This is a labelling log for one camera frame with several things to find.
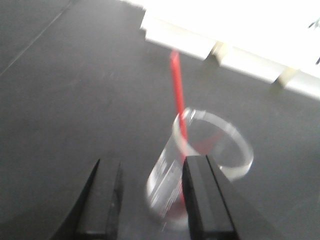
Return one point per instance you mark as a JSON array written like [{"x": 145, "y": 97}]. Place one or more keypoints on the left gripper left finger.
[{"x": 96, "y": 212}]

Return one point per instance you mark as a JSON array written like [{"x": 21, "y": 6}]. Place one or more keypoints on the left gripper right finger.
[{"x": 216, "y": 211}]

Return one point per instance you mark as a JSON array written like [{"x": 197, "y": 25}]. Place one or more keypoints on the red plastic spoon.
[{"x": 175, "y": 67}]

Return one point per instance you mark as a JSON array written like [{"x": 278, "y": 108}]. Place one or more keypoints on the left glass beaker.
[{"x": 197, "y": 137}]

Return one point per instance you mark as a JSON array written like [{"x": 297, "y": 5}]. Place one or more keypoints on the right white plastic bin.
[{"x": 305, "y": 82}]

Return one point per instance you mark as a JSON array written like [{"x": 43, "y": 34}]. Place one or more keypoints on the white plastic bin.
[
  {"x": 305, "y": 82},
  {"x": 171, "y": 36},
  {"x": 247, "y": 63}
]

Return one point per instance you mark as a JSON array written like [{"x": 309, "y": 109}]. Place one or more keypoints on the middle white plastic bin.
[{"x": 247, "y": 63}]

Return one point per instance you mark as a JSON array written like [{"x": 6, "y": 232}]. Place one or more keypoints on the left white plastic bin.
[{"x": 171, "y": 36}]

